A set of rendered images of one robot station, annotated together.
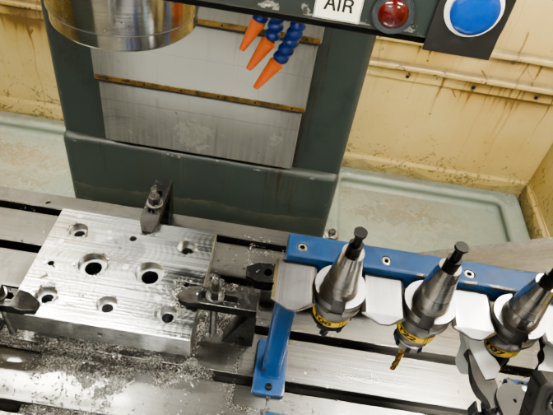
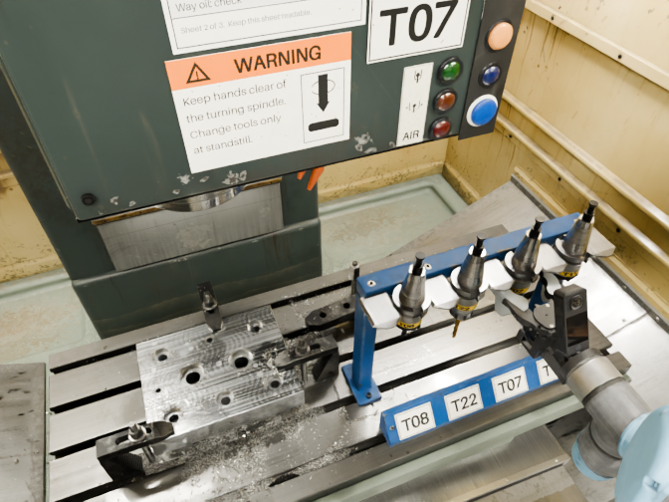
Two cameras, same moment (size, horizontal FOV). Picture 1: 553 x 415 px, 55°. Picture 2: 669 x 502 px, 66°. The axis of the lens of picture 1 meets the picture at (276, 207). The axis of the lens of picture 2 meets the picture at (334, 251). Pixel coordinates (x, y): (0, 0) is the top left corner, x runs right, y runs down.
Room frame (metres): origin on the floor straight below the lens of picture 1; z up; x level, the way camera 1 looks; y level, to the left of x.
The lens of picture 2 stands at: (-0.07, 0.22, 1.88)
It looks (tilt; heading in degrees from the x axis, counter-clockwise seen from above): 45 degrees down; 340
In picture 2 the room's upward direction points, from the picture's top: straight up
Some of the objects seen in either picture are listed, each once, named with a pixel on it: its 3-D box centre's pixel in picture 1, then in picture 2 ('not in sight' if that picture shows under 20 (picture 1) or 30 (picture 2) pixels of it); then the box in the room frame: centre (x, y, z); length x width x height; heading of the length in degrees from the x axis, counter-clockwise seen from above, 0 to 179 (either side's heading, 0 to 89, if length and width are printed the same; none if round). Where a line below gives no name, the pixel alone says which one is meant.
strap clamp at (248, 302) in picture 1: (218, 309); (306, 359); (0.50, 0.07, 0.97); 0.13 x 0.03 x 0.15; 91
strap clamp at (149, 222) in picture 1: (156, 213); (211, 312); (0.69, 0.23, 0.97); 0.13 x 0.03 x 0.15; 1
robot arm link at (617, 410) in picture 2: not in sight; (627, 423); (0.11, -0.32, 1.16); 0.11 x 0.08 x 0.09; 1
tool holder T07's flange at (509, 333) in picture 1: (515, 321); (521, 267); (0.40, -0.31, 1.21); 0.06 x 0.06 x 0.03
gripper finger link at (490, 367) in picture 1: (467, 356); (503, 303); (0.37, -0.27, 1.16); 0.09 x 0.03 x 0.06; 25
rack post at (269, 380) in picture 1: (281, 321); (363, 343); (0.45, -0.04, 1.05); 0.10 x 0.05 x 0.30; 1
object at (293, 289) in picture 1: (294, 286); (381, 312); (0.39, -0.04, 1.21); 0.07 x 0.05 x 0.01; 1
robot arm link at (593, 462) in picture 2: not in sight; (614, 451); (0.11, -0.33, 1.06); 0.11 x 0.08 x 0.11; 45
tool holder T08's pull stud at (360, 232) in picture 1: (357, 242); (418, 262); (0.39, -0.09, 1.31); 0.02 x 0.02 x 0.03
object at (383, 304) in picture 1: (383, 300); (440, 293); (0.40, -0.15, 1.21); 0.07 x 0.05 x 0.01; 1
